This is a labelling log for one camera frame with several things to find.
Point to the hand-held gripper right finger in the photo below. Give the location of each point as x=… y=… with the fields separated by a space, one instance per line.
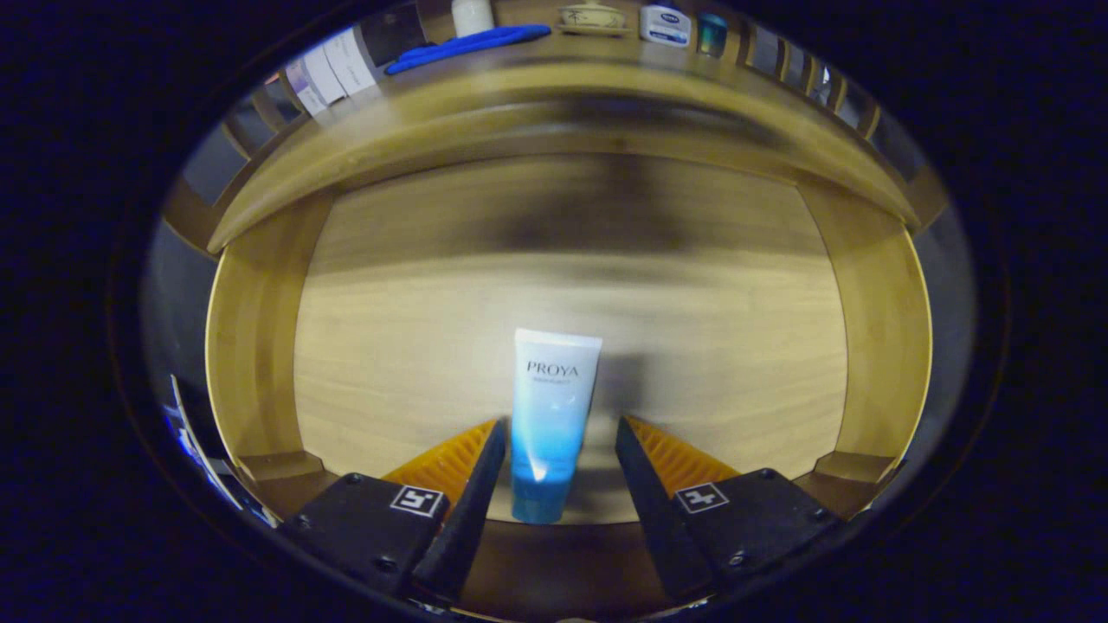
x=653 y=519

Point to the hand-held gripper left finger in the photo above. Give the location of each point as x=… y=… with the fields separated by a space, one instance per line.
x=472 y=519

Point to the white and blue tube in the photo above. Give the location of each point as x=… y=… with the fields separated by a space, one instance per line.
x=554 y=407

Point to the wooden drawer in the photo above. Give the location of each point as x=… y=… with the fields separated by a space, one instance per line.
x=692 y=346

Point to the wooden cabinet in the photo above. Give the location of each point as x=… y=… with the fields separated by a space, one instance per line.
x=186 y=221

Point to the lilac book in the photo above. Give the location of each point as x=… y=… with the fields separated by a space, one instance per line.
x=303 y=91

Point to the blue cloth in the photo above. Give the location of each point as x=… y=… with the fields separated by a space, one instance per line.
x=467 y=43

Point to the teal bottle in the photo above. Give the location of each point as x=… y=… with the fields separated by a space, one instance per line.
x=712 y=35

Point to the white blue lotion bottle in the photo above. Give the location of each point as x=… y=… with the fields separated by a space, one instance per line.
x=665 y=26

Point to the white pump bottle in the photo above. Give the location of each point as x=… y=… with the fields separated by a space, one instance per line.
x=472 y=16

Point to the small beige lidded pot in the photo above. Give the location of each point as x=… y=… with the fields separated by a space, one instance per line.
x=591 y=17

